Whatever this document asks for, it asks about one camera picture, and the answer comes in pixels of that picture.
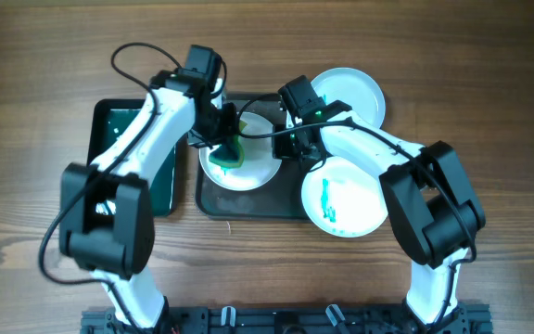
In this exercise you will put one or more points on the dark grey serving tray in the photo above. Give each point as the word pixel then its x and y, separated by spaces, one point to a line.
pixel 278 199

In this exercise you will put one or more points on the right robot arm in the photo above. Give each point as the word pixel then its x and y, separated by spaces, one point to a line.
pixel 432 207

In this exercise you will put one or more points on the black rectangular water tray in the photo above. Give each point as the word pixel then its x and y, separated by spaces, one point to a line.
pixel 111 117

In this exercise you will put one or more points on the light blue plate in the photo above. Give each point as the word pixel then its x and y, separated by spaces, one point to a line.
pixel 356 89

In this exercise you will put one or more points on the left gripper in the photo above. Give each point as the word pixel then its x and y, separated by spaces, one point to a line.
pixel 226 132

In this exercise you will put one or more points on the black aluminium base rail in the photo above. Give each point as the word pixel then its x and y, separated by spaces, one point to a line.
pixel 381 318

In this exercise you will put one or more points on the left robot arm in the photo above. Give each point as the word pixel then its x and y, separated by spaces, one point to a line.
pixel 106 220

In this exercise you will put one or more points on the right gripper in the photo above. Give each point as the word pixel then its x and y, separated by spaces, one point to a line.
pixel 284 146

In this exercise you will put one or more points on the white plate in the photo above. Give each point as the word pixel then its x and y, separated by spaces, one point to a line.
pixel 257 168
pixel 343 200

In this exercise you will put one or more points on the green yellow sponge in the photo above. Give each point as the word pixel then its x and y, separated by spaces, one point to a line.
pixel 229 155

